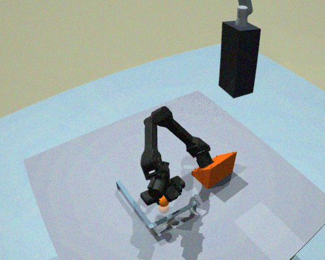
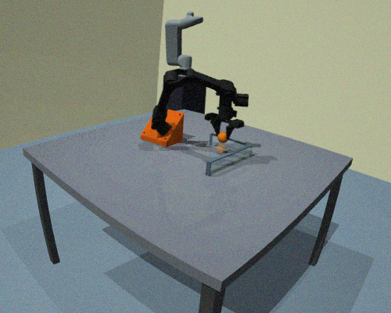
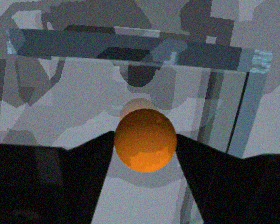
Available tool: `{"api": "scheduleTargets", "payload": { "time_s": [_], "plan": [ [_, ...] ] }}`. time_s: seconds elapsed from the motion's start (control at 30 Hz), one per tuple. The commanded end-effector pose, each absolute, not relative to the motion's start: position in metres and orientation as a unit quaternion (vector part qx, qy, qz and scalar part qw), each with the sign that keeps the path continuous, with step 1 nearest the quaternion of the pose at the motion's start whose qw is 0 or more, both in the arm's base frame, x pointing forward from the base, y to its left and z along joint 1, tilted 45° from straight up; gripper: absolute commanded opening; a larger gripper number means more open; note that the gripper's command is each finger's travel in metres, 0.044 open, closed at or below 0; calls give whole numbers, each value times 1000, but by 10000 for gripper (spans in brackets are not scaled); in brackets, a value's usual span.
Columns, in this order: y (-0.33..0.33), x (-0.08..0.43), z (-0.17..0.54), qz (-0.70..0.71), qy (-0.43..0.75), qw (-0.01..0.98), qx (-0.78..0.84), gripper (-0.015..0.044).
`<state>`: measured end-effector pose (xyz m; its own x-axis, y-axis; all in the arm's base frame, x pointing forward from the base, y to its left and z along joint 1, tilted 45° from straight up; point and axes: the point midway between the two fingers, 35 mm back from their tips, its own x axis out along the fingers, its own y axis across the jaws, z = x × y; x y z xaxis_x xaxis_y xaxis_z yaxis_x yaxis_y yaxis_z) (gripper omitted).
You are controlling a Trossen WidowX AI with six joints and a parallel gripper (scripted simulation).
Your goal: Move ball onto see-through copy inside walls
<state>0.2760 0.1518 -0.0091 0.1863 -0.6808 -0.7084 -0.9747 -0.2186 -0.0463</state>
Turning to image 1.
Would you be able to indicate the clear l-shaped low wall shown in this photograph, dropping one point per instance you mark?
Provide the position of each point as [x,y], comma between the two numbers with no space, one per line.
[144,217]

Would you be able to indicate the low clear glass walls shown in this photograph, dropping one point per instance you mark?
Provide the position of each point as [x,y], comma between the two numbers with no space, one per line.
[163,225]

